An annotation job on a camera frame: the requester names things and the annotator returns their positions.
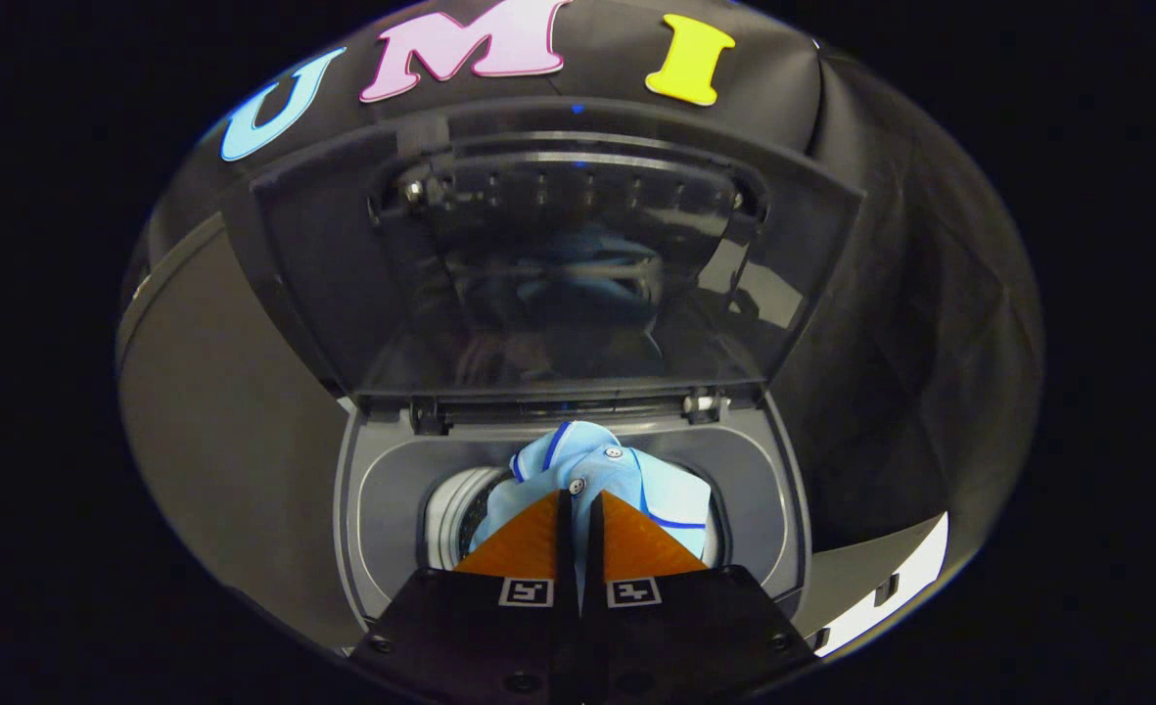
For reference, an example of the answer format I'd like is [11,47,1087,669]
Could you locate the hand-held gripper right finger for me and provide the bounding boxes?
[582,490,818,705]

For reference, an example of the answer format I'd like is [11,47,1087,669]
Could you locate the light blue polo shirt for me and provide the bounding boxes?
[470,421,714,588]

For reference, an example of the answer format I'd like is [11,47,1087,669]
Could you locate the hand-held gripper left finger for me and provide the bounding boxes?
[347,488,578,705]

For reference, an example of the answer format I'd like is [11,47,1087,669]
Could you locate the dark washing machine lid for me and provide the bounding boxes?
[250,98,867,412]

